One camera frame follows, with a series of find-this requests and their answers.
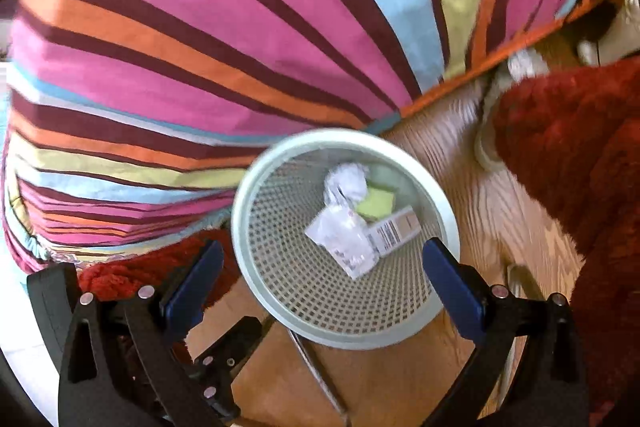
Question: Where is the small green box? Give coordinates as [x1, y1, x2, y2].
[354, 186, 402, 224]

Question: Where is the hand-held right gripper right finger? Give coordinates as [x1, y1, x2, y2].
[422, 237, 589, 427]

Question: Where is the white mesh waste basket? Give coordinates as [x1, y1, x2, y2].
[231, 128, 461, 349]

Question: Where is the striped bed sheet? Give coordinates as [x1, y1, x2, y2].
[2, 0, 626, 274]

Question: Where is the large white paper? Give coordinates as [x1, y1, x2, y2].
[304, 204, 379, 281]

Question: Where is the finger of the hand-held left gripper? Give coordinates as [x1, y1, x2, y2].
[26, 262, 82, 356]
[192, 316, 264, 414]

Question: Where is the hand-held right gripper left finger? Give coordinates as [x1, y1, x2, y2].
[59, 239, 242, 427]

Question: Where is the grey metal bar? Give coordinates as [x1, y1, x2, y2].
[289, 331, 353, 427]

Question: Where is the white box with green print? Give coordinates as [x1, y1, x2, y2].
[364, 205, 422, 259]

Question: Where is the red shaggy rug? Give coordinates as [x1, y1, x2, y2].
[77, 57, 640, 427]

